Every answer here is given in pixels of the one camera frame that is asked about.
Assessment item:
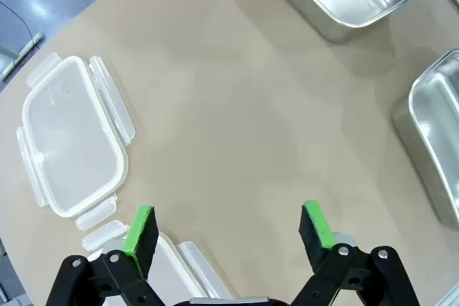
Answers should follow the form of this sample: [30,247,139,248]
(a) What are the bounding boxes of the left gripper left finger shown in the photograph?
[44,205,169,306]

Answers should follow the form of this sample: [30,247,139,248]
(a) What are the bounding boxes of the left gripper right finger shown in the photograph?
[292,201,420,306]

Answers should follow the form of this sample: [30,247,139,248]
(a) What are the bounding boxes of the white table foot bar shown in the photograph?
[1,32,46,82]

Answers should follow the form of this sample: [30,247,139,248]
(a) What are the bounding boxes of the black floor cable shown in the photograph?
[0,0,41,47]

